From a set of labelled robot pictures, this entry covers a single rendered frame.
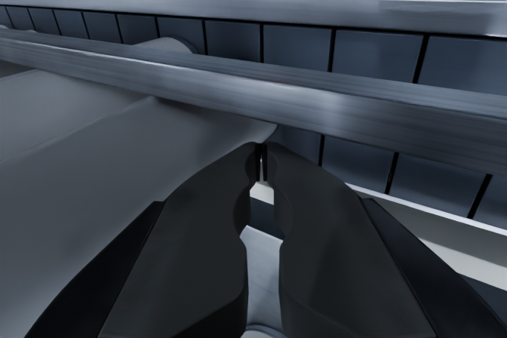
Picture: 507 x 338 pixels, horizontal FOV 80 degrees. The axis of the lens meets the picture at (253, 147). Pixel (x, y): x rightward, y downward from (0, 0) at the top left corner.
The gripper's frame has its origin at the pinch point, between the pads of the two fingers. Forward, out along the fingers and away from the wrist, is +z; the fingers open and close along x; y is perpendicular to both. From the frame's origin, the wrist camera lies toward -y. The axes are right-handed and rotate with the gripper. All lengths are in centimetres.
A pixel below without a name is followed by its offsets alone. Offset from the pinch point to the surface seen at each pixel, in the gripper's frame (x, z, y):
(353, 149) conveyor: 5.0, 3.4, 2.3
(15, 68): -16.0, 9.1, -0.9
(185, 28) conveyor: -4.4, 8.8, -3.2
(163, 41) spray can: -5.6, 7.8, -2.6
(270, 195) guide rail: 0.5, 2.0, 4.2
